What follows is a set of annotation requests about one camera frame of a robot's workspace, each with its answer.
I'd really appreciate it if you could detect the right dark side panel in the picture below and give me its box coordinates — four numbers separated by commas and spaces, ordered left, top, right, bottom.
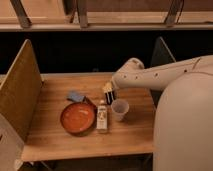
149, 36, 177, 108

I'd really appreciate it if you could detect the translucent plastic cup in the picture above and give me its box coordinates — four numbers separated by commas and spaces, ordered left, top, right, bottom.
111, 99, 129, 121

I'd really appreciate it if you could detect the wooden shelf with brackets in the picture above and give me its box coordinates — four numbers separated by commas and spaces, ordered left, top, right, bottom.
0, 0, 213, 32

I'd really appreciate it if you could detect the orange bowl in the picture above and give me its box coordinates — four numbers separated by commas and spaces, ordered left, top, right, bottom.
60, 102, 95, 134

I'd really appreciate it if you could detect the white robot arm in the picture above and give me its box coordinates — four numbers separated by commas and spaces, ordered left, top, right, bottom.
103, 55, 213, 171

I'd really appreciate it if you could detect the left wooden side panel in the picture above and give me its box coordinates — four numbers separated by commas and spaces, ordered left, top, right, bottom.
0, 39, 42, 141

